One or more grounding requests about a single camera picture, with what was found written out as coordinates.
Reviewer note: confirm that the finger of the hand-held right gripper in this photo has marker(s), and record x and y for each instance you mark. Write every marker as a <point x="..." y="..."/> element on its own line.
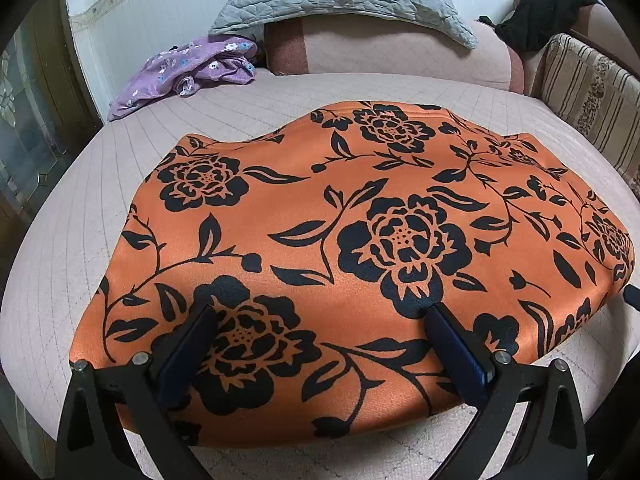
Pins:
<point x="634" y="297"/>

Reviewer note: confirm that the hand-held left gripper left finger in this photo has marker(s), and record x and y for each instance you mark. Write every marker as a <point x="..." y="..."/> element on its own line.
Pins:
<point x="185" y="355"/>

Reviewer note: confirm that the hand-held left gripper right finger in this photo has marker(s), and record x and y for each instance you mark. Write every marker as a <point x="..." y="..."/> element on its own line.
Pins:
<point x="460" y="355"/>

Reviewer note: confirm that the orange black floral garment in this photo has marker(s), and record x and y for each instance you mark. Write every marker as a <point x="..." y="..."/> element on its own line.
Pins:
<point x="350" y="185"/>

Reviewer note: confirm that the pink quilted bed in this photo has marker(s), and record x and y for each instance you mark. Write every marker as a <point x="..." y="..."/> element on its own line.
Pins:
<point x="75" y="210"/>

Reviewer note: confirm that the striped beige cushion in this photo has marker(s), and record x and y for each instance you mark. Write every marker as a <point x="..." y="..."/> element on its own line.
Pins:
<point x="590" y="90"/>

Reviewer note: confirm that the purple floral garment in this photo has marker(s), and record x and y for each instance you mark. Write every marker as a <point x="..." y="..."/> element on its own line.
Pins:
<point x="190" y="70"/>

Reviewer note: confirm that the brown door with patterned glass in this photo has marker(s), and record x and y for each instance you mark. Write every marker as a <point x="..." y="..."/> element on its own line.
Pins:
<point x="35" y="110"/>

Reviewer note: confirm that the black cloth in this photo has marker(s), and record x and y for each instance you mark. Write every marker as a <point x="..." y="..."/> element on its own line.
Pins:
<point x="540" y="10"/>

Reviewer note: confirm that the pink bolster cushion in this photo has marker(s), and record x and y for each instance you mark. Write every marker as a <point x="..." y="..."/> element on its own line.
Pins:
<point x="390" y="55"/>

